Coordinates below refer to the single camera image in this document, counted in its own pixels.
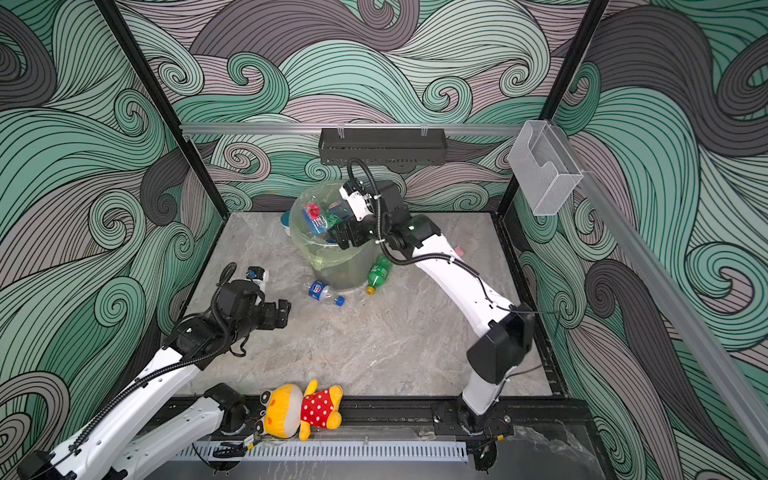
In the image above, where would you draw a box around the green sprite bottle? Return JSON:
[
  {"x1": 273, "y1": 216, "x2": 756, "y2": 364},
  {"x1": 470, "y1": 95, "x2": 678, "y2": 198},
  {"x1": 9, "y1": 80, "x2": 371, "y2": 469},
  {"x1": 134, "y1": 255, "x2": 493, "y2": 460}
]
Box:
[{"x1": 366, "y1": 254, "x2": 392, "y2": 295}]

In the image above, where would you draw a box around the pepsi label clear bottle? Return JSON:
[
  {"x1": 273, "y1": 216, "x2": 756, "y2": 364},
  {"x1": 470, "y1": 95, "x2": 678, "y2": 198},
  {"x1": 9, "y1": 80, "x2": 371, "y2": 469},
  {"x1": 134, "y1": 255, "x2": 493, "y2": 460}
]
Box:
[{"x1": 308, "y1": 280, "x2": 346, "y2": 307}]

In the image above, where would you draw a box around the clear bottle blue cap front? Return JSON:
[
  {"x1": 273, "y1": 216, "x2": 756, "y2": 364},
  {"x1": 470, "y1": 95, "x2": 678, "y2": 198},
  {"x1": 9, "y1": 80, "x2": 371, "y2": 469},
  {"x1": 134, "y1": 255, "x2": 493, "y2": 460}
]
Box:
[{"x1": 302, "y1": 203, "x2": 339, "y2": 236}]

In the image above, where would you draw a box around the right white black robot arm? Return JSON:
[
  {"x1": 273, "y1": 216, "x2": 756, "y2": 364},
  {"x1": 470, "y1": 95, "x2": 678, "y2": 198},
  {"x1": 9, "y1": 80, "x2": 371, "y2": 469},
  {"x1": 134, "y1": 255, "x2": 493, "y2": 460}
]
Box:
[{"x1": 329, "y1": 180, "x2": 535, "y2": 418}]

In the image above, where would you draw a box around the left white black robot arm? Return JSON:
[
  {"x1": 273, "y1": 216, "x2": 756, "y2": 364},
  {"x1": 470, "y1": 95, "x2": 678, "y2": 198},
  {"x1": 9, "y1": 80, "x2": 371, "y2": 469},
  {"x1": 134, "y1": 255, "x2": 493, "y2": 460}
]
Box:
[{"x1": 17, "y1": 280, "x2": 291, "y2": 479}]

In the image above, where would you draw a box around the green plastic bin liner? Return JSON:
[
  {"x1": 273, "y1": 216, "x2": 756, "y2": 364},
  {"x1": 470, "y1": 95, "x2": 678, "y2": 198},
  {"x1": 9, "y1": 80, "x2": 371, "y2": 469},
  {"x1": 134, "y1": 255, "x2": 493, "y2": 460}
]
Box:
[{"x1": 290, "y1": 181, "x2": 379, "y2": 271}]

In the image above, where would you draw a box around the grey mesh waste bin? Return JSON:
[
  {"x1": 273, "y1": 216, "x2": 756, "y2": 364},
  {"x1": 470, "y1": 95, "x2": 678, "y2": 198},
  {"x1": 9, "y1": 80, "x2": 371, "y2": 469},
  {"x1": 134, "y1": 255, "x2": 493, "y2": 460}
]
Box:
[{"x1": 290, "y1": 181, "x2": 379, "y2": 290}]

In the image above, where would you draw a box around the white jar teal lid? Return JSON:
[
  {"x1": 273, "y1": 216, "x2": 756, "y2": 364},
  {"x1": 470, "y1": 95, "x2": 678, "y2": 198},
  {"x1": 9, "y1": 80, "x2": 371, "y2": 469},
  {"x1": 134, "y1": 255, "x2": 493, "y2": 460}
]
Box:
[{"x1": 280, "y1": 211, "x2": 291, "y2": 237}]

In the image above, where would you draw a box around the yellow plush toy red dress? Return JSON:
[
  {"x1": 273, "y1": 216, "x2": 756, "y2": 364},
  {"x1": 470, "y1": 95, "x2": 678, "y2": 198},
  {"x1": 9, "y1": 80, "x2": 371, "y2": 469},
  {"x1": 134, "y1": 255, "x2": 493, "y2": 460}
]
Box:
[{"x1": 255, "y1": 379, "x2": 344, "y2": 441}]

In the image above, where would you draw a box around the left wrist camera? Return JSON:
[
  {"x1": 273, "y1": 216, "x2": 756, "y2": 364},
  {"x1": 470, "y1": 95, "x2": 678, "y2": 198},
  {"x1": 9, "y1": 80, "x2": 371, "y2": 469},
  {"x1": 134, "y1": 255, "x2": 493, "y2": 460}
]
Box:
[{"x1": 246, "y1": 266, "x2": 269, "y2": 284}]

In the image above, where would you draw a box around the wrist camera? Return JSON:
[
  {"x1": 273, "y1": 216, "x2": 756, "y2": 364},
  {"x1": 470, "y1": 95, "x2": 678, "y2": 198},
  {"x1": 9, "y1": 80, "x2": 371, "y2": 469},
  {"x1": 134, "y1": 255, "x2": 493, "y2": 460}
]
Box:
[
  {"x1": 246, "y1": 266, "x2": 269, "y2": 284},
  {"x1": 339, "y1": 181, "x2": 372, "y2": 222}
]

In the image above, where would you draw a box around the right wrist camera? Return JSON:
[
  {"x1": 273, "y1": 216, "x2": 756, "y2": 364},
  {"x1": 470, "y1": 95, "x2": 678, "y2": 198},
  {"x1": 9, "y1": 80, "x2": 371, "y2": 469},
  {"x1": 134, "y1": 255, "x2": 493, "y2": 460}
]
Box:
[{"x1": 339, "y1": 181, "x2": 372, "y2": 222}]

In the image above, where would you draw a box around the black wall shelf tray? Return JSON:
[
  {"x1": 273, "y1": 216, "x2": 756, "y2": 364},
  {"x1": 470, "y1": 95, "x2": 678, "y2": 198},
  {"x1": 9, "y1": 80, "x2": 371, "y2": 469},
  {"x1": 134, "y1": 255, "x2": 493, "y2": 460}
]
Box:
[{"x1": 318, "y1": 129, "x2": 448, "y2": 167}]

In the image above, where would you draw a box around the white slotted cable duct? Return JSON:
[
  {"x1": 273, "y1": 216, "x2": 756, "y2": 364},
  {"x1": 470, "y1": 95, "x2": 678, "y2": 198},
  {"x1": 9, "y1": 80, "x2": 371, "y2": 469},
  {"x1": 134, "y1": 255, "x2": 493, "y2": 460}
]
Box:
[{"x1": 172, "y1": 440, "x2": 469, "y2": 463}]

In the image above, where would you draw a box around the clear acrylic wall holder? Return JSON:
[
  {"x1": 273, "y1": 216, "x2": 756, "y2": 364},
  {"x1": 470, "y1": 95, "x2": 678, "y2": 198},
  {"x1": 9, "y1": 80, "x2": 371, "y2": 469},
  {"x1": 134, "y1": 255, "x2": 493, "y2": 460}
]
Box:
[{"x1": 507, "y1": 120, "x2": 583, "y2": 217}]

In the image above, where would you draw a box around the aluminium wall rail back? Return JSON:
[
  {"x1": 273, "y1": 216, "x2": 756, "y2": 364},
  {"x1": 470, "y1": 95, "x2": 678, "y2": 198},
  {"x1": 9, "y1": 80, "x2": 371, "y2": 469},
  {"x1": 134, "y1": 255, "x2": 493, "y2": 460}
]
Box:
[{"x1": 179, "y1": 122, "x2": 522, "y2": 137}]

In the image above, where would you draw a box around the aluminium wall rail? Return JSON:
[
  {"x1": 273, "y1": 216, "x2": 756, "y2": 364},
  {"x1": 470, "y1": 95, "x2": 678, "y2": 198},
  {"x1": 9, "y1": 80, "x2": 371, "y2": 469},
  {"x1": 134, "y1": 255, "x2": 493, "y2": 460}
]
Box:
[
  {"x1": 550, "y1": 125, "x2": 767, "y2": 460},
  {"x1": 179, "y1": 122, "x2": 522, "y2": 137}
]

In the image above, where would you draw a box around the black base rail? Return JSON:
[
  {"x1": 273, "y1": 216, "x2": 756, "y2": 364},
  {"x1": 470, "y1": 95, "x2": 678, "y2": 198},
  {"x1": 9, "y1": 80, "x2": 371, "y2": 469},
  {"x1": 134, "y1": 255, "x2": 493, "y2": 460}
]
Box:
[{"x1": 113, "y1": 395, "x2": 595, "y2": 439}]

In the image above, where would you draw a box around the aluminium wall rail right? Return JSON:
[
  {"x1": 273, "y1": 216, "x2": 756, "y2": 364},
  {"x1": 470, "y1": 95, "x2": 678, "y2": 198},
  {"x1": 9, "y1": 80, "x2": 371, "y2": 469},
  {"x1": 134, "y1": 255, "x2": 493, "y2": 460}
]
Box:
[{"x1": 550, "y1": 125, "x2": 767, "y2": 460}]

